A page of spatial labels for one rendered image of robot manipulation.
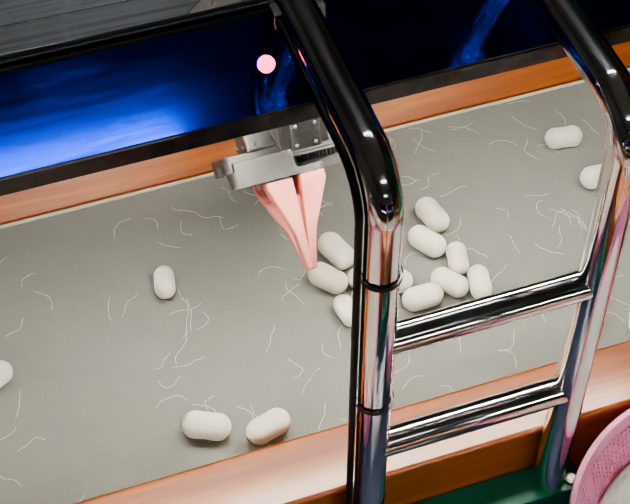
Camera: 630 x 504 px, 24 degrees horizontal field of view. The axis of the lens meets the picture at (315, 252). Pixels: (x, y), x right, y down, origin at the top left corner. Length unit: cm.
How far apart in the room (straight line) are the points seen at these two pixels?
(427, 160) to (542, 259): 15
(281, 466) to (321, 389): 9
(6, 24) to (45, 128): 71
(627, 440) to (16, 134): 53
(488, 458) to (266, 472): 17
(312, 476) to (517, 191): 35
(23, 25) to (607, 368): 74
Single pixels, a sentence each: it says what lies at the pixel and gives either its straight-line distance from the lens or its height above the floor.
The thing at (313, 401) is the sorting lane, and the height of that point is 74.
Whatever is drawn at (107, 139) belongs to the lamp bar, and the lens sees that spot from 89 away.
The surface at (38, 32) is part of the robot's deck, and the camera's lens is 156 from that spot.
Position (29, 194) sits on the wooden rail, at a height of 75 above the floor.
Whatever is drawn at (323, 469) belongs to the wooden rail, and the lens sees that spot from 109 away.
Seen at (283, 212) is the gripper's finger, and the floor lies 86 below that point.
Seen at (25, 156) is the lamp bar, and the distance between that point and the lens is 88.
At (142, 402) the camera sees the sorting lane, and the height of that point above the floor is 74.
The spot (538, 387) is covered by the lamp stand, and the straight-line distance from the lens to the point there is 103.
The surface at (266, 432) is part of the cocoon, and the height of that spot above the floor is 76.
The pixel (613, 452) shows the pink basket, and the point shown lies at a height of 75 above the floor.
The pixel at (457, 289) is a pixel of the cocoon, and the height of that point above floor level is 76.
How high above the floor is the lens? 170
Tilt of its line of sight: 50 degrees down
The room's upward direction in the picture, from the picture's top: straight up
